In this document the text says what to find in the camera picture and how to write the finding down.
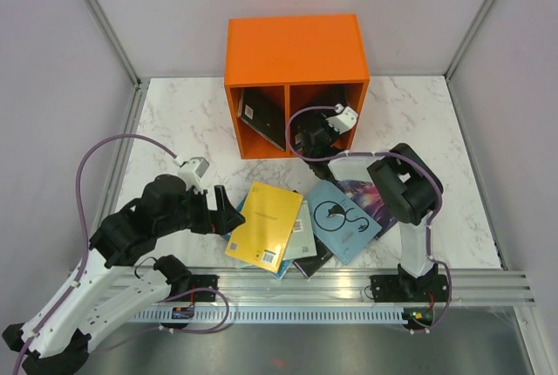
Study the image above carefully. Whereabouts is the pale green plastic file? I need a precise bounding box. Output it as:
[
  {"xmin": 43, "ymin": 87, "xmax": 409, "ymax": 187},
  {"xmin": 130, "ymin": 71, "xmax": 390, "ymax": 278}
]
[{"xmin": 283, "ymin": 201, "xmax": 316, "ymax": 260}]

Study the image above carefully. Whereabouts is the black paperback book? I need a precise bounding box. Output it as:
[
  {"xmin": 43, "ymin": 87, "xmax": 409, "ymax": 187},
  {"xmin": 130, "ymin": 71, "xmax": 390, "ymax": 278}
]
[{"xmin": 294, "ymin": 237, "xmax": 334, "ymax": 279}]

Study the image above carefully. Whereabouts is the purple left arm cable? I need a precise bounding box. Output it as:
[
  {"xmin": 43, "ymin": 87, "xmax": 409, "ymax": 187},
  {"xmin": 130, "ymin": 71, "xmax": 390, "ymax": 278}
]
[{"xmin": 8, "ymin": 133, "xmax": 182, "ymax": 372}]

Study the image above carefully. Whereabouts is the bright blue paperback book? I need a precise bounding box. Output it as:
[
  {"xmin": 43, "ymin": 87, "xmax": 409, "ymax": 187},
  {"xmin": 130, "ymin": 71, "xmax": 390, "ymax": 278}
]
[{"xmin": 233, "ymin": 197, "xmax": 293, "ymax": 281}]

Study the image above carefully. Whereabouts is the orange two-compartment shelf box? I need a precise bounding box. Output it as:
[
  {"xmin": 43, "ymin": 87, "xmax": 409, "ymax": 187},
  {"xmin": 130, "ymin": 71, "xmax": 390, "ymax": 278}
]
[{"xmin": 224, "ymin": 14, "xmax": 370, "ymax": 160}]

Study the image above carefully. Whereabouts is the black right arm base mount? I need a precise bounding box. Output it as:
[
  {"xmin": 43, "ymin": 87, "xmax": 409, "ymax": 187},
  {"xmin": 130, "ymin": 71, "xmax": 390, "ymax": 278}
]
[{"xmin": 364, "ymin": 275, "xmax": 449, "ymax": 303}]

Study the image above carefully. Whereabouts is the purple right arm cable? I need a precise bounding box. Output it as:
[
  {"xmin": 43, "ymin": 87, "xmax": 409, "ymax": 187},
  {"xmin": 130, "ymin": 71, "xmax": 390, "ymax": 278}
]
[{"xmin": 283, "ymin": 103, "xmax": 454, "ymax": 332}]

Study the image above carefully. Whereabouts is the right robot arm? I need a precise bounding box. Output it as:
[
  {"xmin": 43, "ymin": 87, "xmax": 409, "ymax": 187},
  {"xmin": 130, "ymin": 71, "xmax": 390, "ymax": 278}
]
[{"xmin": 285, "ymin": 104, "xmax": 443, "ymax": 300}]

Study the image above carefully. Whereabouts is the right corner frame post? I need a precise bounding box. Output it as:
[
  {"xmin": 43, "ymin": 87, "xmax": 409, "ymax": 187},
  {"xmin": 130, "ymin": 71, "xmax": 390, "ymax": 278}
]
[{"xmin": 444, "ymin": 0, "xmax": 524, "ymax": 84}]

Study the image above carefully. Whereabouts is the navy blue hardcover book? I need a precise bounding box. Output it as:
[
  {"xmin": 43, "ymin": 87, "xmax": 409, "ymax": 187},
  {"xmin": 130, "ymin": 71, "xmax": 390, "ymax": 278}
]
[{"xmin": 310, "ymin": 85, "xmax": 347, "ymax": 119}]

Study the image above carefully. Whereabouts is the left corner frame post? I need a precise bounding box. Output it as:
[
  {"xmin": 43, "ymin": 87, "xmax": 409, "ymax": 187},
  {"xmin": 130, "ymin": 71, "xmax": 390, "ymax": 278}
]
[{"xmin": 58, "ymin": 0, "xmax": 143, "ymax": 88}]

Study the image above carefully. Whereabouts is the yellow paperback book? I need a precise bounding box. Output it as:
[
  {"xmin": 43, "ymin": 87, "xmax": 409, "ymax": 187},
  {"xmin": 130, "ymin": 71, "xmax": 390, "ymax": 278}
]
[{"xmin": 225, "ymin": 181, "xmax": 303, "ymax": 273}]

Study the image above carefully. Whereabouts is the corner frame post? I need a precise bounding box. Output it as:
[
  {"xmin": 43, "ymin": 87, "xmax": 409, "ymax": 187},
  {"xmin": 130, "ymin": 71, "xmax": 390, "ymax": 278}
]
[
  {"xmin": 444, "ymin": 0, "xmax": 524, "ymax": 84},
  {"xmin": 58, "ymin": 0, "xmax": 143, "ymax": 88}
]

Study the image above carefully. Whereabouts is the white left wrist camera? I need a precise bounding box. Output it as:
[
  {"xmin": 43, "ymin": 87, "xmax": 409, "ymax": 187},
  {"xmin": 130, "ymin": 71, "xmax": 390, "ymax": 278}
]
[{"xmin": 174, "ymin": 156, "xmax": 209, "ymax": 193}]

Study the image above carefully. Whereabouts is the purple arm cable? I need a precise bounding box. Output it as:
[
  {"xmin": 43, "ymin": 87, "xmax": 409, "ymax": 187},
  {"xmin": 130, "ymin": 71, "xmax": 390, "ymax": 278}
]
[
  {"xmin": 8, "ymin": 133, "xmax": 182, "ymax": 372},
  {"xmin": 283, "ymin": 103, "xmax": 454, "ymax": 332}
]

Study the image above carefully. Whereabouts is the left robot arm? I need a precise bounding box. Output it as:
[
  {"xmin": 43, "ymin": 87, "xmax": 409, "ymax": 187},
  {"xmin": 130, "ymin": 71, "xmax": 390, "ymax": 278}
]
[{"xmin": 2, "ymin": 174, "xmax": 245, "ymax": 374}]

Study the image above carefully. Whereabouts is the aluminium frame rail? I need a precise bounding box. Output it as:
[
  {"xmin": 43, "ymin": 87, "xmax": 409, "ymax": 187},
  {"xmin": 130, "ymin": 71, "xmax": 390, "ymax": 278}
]
[{"xmin": 67, "ymin": 263, "xmax": 537, "ymax": 309}]

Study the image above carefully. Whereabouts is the slotted white cable duct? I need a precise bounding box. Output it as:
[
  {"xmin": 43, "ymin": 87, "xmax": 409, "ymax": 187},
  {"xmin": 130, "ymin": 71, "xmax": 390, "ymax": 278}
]
[{"xmin": 131, "ymin": 304, "xmax": 432, "ymax": 324}]

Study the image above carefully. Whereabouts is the dark green hardcover book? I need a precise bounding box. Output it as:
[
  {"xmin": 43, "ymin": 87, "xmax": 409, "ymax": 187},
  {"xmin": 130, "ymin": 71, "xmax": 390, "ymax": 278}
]
[{"xmin": 237, "ymin": 87, "xmax": 286, "ymax": 151}]

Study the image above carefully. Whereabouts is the light blue paperback book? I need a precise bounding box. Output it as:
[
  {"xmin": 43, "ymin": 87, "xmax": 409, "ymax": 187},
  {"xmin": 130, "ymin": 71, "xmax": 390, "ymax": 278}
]
[{"xmin": 305, "ymin": 181, "xmax": 382, "ymax": 265}]

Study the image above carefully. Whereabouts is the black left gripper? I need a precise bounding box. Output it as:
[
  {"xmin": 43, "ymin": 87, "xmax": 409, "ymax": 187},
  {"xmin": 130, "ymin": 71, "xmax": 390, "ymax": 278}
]
[{"xmin": 156, "ymin": 184, "xmax": 245, "ymax": 236}]

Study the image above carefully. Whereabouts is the purple galaxy cover book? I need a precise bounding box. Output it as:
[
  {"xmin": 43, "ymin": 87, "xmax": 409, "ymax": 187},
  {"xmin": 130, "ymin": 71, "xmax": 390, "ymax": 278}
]
[{"xmin": 337, "ymin": 180, "xmax": 397, "ymax": 239}]

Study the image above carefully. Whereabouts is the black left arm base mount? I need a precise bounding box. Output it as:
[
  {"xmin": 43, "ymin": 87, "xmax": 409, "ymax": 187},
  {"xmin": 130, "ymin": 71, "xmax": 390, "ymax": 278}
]
[{"xmin": 169, "ymin": 274, "xmax": 219, "ymax": 306}]

